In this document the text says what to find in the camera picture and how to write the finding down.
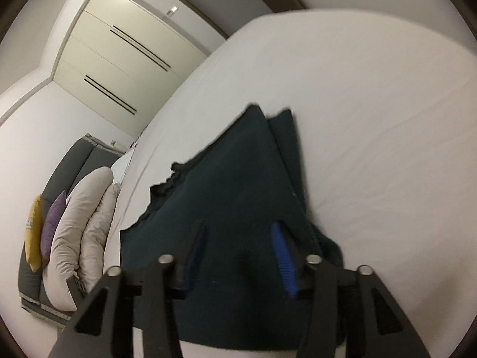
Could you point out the bed with white sheet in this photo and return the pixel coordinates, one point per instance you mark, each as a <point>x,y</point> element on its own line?
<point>372,119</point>

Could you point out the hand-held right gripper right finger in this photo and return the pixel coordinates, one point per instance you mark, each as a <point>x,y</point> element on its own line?
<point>284,259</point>

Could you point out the cream wardrobe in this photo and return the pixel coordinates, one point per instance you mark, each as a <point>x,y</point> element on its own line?
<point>97,56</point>

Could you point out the yellow pillow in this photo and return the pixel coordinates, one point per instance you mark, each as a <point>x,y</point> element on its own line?
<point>33,231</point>

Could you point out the grey upholstered headboard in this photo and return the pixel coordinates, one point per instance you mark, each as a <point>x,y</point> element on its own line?
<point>70,164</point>

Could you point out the dark green sweater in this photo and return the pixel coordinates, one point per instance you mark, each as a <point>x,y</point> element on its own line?
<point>238,179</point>

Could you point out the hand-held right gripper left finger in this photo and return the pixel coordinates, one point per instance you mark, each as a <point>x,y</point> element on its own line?
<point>193,259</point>

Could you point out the beige folded duvet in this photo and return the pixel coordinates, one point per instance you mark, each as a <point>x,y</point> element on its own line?
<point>74,223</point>

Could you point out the white wall control panel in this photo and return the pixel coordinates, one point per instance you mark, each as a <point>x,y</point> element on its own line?
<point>173,10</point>

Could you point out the white pillow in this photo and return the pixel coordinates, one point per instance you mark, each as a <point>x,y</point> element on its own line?
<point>123,166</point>

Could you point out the purple pillow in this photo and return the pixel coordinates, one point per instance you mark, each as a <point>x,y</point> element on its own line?
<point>52,227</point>

